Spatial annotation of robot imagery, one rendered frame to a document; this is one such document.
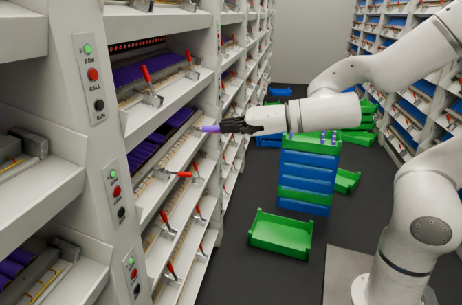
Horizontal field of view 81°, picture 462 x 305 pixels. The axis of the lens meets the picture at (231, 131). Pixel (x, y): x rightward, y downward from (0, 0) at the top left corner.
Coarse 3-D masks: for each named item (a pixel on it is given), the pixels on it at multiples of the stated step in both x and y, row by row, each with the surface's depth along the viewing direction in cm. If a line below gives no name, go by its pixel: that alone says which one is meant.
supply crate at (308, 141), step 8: (288, 136) 161; (296, 136) 161; (304, 136) 161; (312, 136) 161; (320, 136) 159; (328, 136) 158; (336, 136) 154; (288, 144) 146; (296, 144) 145; (304, 144) 143; (312, 144) 142; (320, 144) 140; (328, 144) 151; (336, 144) 151; (320, 152) 142; (328, 152) 141; (336, 152) 139
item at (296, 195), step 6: (282, 192) 159; (288, 192) 158; (294, 192) 156; (300, 192) 155; (294, 198) 158; (300, 198) 157; (306, 198) 155; (312, 198) 154; (318, 198) 153; (324, 198) 152; (330, 198) 150; (324, 204) 153; (330, 204) 152
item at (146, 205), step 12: (192, 108) 106; (204, 108) 107; (216, 108) 106; (204, 120) 104; (156, 144) 80; (180, 144) 84; (192, 144) 86; (168, 156) 77; (180, 156) 79; (192, 156) 86; (168, 168) 72; (180, 168) 74; (156, 180) 67; (168, 180) 68; (144, 192) 62; (156, 192) 63; (168, 192) 70; (144, 204) 59; (156, 204) 61; (144, 216) 56; (144, 228) 59
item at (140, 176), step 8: (200, 112) 103; (192, 120) 95; (184, 128) 88; (176, 136) 83; (168, 144) 78; (160, 152) 73; (152, 160) 69; (160, 160) 72; (168, 160) 74; (144, 168) 65; (136, 176) 62; (144, 176) 64; (136, 184) 61
